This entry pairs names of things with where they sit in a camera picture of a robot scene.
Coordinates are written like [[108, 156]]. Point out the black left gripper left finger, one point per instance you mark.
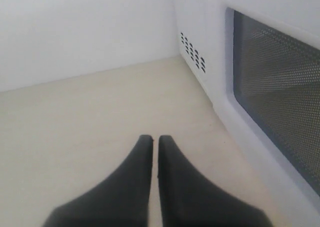
[[121, 200]]

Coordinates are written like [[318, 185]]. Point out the white microwave door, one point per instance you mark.
[[263, 68]]

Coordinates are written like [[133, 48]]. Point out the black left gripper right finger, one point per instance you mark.
[[189, 199]]

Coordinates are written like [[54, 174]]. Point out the white microwave oven body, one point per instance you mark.
[[195, 37]]

